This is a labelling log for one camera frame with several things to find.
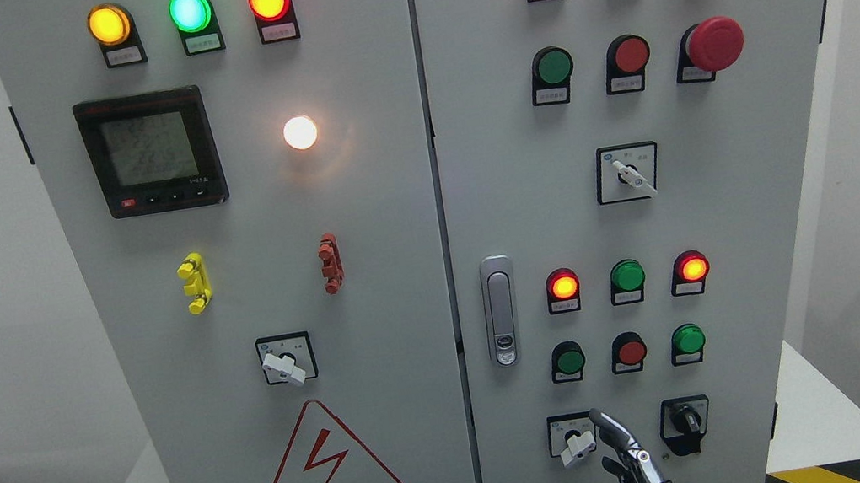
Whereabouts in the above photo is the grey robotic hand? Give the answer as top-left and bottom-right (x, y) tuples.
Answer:
(589, 408), (673, 483)

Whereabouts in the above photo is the silver door handle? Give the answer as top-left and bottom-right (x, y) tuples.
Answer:
(478, 255), (518, 367)

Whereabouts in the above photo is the right grey cabinet door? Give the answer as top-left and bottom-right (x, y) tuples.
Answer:
(415, 0), (825, 483)

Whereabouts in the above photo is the grey cabinet door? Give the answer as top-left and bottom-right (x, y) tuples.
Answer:
(0, 0), (476, 483)
(415, 0), (825, 483)

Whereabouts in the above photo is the left grey cabinet door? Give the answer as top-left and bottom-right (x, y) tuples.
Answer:
(0, 0), (476, 483)

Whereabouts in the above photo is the red push button lower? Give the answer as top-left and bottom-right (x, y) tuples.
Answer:
(611, 331), (648, 374)

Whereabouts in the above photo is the red push button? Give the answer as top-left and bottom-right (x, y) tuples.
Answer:
(606, 34), (651, 76)
(611, 331), (648, 374)

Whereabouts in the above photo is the green push button lower left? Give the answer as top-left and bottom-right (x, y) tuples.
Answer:
(551, 341), (587, 383)

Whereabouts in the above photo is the green push button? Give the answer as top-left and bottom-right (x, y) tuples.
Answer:
(551, 341), (587, 383)
(670, 323), (707, 365)
(532, 46), (573, 87)

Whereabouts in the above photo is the green push button lower right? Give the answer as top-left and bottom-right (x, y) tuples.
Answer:
(670, 323), (707, 365)

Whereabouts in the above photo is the green indicator lower middle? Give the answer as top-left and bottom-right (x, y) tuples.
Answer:
(610, 259), (646, 294)

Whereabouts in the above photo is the red lit indicator lower left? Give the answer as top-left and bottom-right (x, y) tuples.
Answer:
(546, 267), (580, 303)

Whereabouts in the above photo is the red lit indicator lower right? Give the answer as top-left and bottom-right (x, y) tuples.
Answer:
(673, 250), (711, 285)

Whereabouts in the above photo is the red terminal connector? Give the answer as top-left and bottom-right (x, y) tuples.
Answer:
(317, 233), (345, 295)

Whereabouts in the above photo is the green push button upper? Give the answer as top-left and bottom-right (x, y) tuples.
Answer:
(532, 46), (573, 87)

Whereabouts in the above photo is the red push button upper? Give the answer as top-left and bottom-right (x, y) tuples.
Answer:
(606, 34), (651, 76)

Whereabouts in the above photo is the red emergency stop button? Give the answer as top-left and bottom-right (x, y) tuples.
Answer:
(685, 15), (744, 72)

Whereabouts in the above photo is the white lit indicator lamp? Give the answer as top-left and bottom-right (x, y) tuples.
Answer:
(282, 115), (320, 151)

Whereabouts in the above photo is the yellow terminal connector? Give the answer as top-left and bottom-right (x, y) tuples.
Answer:
(176, 252), (213, 316)

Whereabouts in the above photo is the black digital power meter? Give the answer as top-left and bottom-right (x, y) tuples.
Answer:
(72, 85), (229, 219)

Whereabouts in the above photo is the green lit indicator light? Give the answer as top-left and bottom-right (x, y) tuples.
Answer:
(169, 0), (213, 35)

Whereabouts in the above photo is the yellow indicator light top left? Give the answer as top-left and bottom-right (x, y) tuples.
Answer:
(86, 3), (133, 47)

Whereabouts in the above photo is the bottom black rotary switch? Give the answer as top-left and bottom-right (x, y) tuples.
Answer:
(659, 394), (710, 457)

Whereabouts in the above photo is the bottom white rotary switch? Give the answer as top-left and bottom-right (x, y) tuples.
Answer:
(546, 410), (597, 469)

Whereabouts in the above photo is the white rotary switch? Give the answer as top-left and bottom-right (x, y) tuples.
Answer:
(546, 410), (597, 469)
(255, 330), (319, 386)

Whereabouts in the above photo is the upper right rotary switch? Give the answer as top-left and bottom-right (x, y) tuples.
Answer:
(595, 141), (658, 206)

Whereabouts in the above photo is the left white rotary switch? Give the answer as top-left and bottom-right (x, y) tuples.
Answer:
(255, 330), (319, 386)

